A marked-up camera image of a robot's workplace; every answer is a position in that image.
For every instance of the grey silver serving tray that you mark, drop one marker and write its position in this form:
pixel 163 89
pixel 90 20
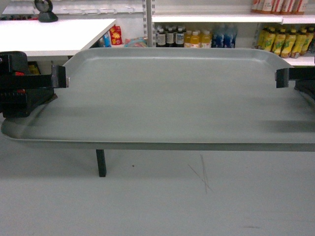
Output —
pixel 171 99

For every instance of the orange juice bottle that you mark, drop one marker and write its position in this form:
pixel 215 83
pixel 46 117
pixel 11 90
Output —
pixel 187 39
pixel 194 40
pixel 206 39

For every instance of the white upper shelf board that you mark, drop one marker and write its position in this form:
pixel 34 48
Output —
pixel 236 18

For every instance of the orange juice bottle front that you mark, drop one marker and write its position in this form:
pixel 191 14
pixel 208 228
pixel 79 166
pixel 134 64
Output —
pixel 194 40

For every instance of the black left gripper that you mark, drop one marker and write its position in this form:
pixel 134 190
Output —
pixel 20 90

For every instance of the orange juice bottle left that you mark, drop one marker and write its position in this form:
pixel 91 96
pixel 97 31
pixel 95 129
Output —
pixel 187 39

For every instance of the blue snack bag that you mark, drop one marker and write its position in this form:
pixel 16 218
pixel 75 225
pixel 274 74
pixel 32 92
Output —
pixel 106 40

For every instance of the teal snack bag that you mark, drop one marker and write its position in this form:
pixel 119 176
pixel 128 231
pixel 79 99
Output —
pixel 139 42

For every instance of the white checkout table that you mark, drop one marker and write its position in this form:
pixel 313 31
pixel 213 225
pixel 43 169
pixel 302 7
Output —
pixel 49 37

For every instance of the dark tea bottle front left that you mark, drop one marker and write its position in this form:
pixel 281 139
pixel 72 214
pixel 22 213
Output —
pixel 161 38

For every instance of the blue water bottle left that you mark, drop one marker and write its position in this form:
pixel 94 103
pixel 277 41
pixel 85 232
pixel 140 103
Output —
pixel 218 36

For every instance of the dark tea bottle blue label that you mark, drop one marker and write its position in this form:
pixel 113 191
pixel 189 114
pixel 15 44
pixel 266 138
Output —
pixel 179 38

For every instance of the blue water bottle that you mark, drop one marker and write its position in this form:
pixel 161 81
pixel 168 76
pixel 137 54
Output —
pixel 230 36
pixel 218 36

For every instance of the dark tea bottle middle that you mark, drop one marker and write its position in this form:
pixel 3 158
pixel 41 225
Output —
pixel 170 41

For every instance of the orange juice bottle right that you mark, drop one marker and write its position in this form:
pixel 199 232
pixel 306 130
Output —
pixel 206 39

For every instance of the red spout sauce pouch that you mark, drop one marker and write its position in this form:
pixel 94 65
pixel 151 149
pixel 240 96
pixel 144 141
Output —
pixel 116 35

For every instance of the blue water bottle right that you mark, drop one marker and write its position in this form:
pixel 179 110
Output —
pixel 230 36

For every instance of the white slotted shelf upright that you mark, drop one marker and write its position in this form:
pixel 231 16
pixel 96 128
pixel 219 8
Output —
pixel 148 24

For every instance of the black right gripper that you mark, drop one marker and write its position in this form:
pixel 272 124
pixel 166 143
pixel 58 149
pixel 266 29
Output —
pixel 304 78

